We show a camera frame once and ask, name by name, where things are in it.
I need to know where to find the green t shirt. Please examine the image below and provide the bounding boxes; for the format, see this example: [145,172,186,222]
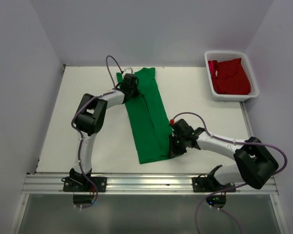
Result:
[125,67,172,164]

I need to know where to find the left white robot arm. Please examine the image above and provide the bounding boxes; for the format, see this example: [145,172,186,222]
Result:
[69,73,139,192]

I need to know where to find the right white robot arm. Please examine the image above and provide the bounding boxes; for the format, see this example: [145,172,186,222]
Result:
[169,119,279,192]

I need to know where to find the red t shirt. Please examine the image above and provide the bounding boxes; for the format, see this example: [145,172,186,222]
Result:
[208,58,251,95]

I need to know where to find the white plastic basket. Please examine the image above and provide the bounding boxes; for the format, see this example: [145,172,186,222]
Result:
[204,51,259,102]

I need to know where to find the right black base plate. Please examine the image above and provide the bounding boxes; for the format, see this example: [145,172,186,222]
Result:
[192,176,236,193]

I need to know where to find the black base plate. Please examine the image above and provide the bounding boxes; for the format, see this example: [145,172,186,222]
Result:
[192,176,236,193]
[61,176,107,193]

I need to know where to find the side aluminium rail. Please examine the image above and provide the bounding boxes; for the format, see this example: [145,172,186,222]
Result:
[239,102,254,137]

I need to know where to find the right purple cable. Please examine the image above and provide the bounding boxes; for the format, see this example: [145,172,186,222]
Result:
[194,112,288,234]

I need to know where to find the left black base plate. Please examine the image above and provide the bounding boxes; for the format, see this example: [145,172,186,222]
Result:
[61,176,107,193]

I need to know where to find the aluminium mounting rail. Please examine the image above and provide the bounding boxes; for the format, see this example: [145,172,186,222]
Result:
[23,173,278,195]

